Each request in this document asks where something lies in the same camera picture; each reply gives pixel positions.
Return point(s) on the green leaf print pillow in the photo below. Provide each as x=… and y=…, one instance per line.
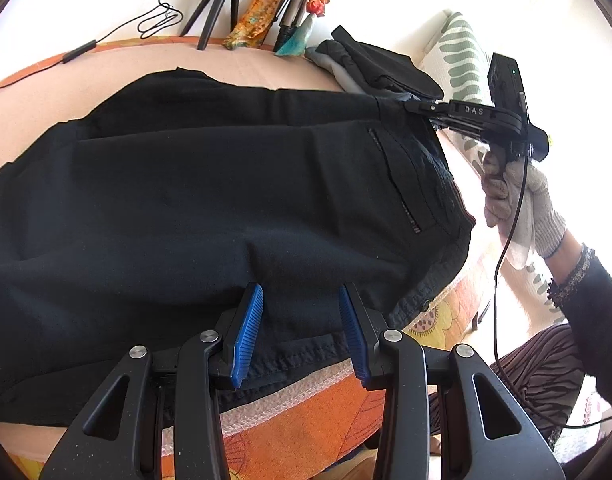
x=460, y=55

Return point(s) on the black pants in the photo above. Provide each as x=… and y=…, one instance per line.
x=186, y=200

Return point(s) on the person's right hand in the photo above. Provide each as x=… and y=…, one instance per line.
x=535, y=205

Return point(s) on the person's striped skirt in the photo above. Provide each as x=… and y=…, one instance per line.
x=540, y=370

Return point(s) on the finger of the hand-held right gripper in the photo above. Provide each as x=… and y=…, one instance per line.
x=425, y=106
x=458, y=126

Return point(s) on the orange patterned cloth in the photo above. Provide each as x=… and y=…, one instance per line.
x=258, y=10

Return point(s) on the orange patterned blanket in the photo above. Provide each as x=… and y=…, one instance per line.
x=306, y=425

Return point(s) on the person's right forearm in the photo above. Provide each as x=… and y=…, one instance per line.
x=590, y=280

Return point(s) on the black tripod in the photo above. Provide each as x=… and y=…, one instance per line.
x=213, y=5

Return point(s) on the grey garment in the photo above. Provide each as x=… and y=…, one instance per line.
x=343, y=77

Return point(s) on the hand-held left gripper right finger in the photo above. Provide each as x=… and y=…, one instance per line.
x=353, y=330

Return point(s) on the teal cloth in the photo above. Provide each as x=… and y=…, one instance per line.
x=298, y=40

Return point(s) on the black folded garment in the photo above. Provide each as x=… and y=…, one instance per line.
x=385, y=67

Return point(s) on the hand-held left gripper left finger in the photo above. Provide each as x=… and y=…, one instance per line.
x=246, y=330

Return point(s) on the grey folded tripod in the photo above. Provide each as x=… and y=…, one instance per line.
x=291, y=10

